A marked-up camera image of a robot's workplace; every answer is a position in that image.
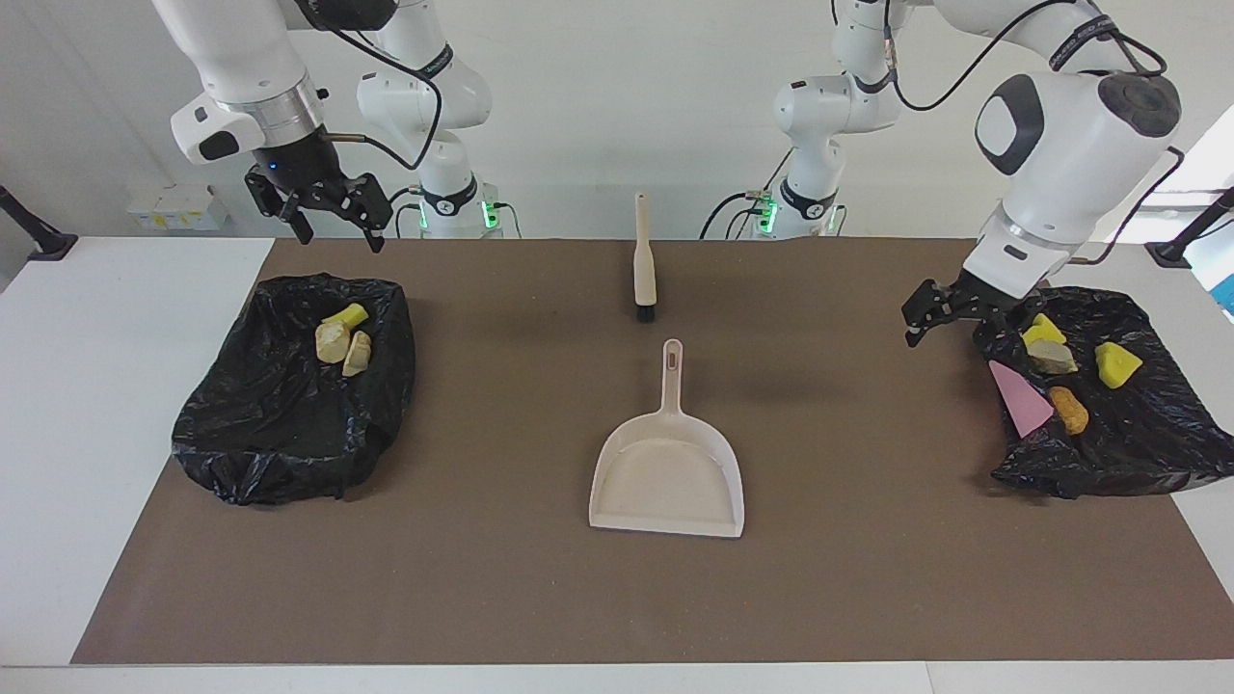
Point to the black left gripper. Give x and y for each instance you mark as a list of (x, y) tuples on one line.
[(974, 299)]

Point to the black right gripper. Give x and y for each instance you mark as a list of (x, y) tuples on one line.
[(308, 188)]

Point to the yellow sponge piece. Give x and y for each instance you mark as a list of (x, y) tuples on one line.
[(347, 315), (1044, 331), (1116, 364)]

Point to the beige sponge chunk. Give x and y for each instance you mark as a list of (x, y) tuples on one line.
[(331, 342)]

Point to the beige hand brush black bristles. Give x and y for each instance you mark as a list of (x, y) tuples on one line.
[(644, 275)]

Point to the beige plastic dustpan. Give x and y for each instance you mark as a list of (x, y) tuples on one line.
[(665, 482)]

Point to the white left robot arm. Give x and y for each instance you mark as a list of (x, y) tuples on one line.
[(1070, 145)]

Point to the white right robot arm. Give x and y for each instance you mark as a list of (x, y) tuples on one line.
[(251, 67)]

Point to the black trash bag over pink bin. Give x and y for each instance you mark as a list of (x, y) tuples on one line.
[(1118, 443)]

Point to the black trash bag bin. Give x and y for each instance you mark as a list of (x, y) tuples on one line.
[(289, 434)]

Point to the pink sheet in bag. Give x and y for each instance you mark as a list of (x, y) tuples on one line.
[(1020, 403)]

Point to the black clamp stand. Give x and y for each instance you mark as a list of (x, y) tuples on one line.
[(43, 241), (1176, 249)]

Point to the blue object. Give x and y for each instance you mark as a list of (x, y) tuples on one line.
[(1227, 294)]

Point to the brown table mat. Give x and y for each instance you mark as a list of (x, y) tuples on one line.
[(868, 578)]

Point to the white wall socket box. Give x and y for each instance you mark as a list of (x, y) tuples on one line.
[(176, 207)]

